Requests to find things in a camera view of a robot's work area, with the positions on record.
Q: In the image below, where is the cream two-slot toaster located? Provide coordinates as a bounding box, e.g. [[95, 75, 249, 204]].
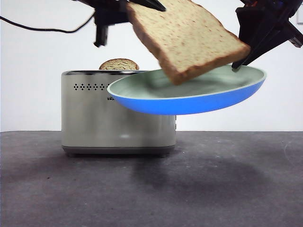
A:
[[61, 70, 177, 158]]

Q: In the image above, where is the pale green round plate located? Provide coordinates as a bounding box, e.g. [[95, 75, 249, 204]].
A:
[[107, 65, 267, 116]]

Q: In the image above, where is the square brown-crust bread slice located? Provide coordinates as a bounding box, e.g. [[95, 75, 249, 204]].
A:
[[125, 0, 251, 86]]

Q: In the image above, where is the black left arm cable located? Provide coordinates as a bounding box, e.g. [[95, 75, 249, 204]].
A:
[[0, 8, 97, 34]]

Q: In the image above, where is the round-topped bread slice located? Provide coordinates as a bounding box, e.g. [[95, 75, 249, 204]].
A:
[[98, 59, 139, 71]]

